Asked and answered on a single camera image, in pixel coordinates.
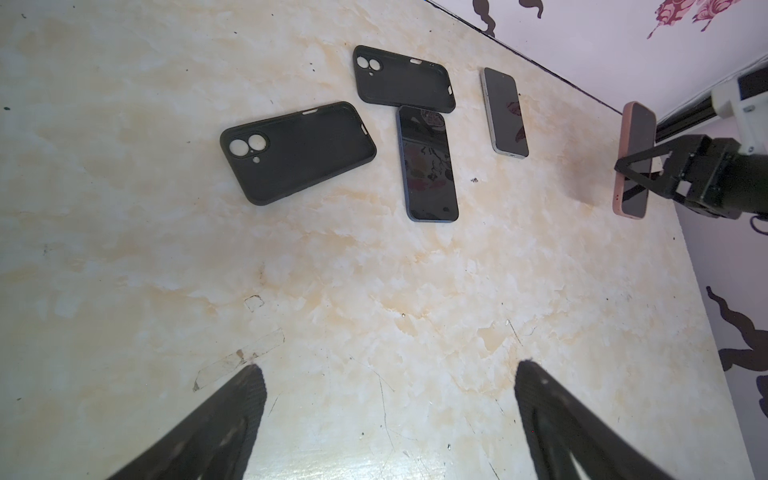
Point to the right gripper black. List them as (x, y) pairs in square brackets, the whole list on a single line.
[(702, 174)]

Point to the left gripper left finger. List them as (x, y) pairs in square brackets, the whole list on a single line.
[(215, 441)]

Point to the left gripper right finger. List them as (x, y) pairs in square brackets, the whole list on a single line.
[(566, 440)]

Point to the pink phone case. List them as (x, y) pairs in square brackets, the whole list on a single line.
[(627, 120)]

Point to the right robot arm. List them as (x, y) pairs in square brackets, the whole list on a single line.
[(745, 182)]

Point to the silver-edged black phone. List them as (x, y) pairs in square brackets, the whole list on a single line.
[(504, 113)]

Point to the dark phone screen up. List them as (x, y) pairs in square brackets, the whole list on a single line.
[(428, 176)]

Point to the small black phone case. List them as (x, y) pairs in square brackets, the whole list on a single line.
[(390, 79)]

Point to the large black phone case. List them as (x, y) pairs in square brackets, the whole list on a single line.
[(276, 157)]

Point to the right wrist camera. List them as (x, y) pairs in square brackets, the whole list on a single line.
[(745, 99)]

